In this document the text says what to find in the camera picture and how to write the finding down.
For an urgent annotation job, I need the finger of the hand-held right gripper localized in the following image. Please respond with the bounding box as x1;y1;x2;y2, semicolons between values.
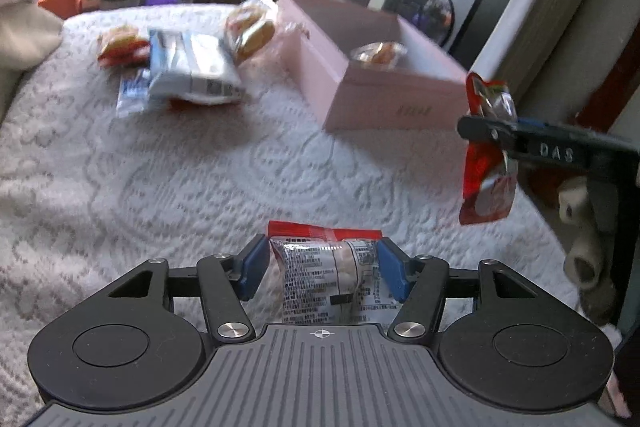
457;116;640;174
515;117;616;140

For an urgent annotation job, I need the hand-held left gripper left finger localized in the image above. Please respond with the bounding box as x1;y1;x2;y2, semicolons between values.
106;234;271;344

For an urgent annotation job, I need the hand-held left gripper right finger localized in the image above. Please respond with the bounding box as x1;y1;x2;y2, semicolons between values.
377;239;543;345

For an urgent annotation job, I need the clear red-topped snack packet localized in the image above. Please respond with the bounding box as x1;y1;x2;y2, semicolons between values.
267;221;401;328

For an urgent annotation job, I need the red snack packet clear window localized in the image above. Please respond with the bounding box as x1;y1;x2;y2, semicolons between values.
459;72;518;226

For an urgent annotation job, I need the pink cardboard box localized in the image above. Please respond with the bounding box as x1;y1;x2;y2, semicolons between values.
276;0;471;132

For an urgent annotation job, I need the small clear cake packet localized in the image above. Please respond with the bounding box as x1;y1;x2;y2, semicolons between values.
349;41;408;68

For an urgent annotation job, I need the white grey snack packet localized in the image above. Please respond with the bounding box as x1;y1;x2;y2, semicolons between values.
147;29;246;105

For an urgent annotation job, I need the blue white snack packet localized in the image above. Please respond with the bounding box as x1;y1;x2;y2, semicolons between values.
116;68;153;118

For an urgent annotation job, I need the clear bread packet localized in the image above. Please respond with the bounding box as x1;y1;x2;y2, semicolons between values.
224;0;280;66

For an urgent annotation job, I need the red yellow snack packet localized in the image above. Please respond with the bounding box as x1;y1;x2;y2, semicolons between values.
96;24;151;68

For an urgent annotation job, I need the beige fluffy slipper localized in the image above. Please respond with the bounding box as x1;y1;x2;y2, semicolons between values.
556;177;591;225
564;219;608;293

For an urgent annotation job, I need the white lace tablecloth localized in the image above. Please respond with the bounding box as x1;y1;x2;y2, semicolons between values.
0;2;583;427

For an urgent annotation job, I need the beige cushion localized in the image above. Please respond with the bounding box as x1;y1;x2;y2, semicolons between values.
0;2;63;118

